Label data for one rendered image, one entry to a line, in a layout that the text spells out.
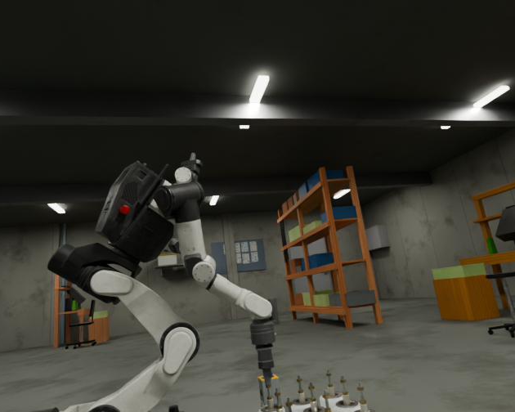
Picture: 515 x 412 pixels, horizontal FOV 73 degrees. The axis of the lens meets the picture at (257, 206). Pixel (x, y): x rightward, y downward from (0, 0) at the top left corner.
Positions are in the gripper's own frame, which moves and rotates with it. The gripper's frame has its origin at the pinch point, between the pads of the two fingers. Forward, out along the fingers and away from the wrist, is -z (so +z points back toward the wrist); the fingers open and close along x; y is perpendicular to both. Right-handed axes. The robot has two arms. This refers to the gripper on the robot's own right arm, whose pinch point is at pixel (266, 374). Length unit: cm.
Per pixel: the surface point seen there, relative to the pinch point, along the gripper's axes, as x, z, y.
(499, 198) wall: -547, 159, 516
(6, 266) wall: -786, 174, -644
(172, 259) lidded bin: -828, 146, -220
